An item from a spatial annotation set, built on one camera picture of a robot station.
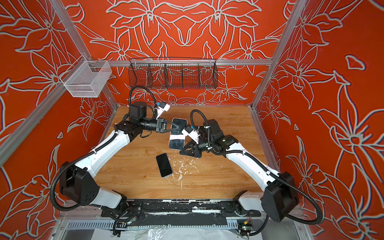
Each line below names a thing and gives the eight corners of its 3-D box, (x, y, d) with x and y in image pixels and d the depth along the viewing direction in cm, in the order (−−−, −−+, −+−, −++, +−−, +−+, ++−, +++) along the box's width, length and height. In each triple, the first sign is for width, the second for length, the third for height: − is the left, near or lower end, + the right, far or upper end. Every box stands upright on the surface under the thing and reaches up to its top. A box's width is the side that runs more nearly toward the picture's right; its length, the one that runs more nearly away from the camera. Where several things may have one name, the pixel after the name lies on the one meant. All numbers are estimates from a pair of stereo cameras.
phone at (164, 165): (161, 179, 84) (161, 178, 83) (155, 157, 93) (154, 156, 92) (175, 173, 87) (174, 172, 85) (167, 152, 96) (166, 151, 94)
